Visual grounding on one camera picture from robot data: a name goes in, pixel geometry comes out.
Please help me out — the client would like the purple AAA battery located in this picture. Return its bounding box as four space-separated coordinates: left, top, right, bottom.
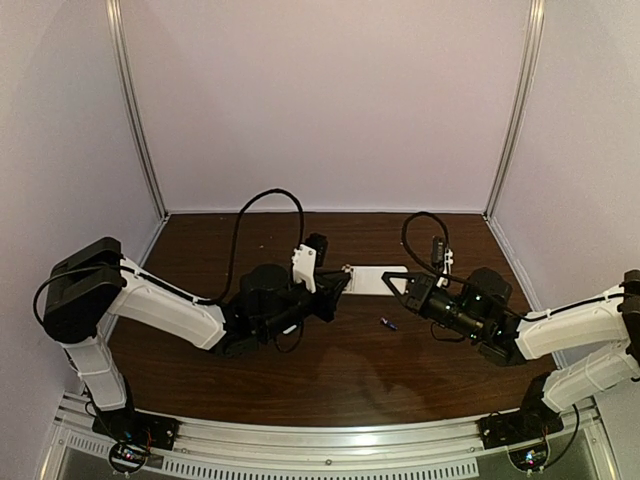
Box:
380 317 398 331

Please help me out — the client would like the black braided cable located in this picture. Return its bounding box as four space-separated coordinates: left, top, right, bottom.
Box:
402 211 626 321
32 188 306 331

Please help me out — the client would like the left black braided cable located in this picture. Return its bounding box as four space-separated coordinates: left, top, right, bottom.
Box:
32 188 306 331

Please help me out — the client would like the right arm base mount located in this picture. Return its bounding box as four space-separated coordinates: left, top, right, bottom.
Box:
476 410 564 475

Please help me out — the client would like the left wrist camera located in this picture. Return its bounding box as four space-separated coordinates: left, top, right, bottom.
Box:
291 233 328 294

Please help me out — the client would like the right black braided cable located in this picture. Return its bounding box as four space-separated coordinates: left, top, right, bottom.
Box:
402 211 626 321

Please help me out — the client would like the right aluminium corner post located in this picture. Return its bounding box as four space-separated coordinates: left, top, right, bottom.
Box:
483 0 546 222

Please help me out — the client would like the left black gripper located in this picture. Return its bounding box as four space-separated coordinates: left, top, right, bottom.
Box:
259 271 349 343

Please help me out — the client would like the aluminium corner post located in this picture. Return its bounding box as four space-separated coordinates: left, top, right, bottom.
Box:
106 0 169 221
483 0 546 222

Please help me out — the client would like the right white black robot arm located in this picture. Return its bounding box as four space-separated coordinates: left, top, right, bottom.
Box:
382 268 639 442

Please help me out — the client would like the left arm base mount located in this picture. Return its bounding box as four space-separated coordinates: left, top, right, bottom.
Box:
92 409 180 476

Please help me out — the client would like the left aluminium corner post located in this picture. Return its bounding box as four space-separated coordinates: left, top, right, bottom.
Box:
106 0 169 221

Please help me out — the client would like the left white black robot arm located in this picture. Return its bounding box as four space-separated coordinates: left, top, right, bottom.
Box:
33 237 351 444

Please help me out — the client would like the white remote control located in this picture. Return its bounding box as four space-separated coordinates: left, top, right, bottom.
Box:
344 265 408 296

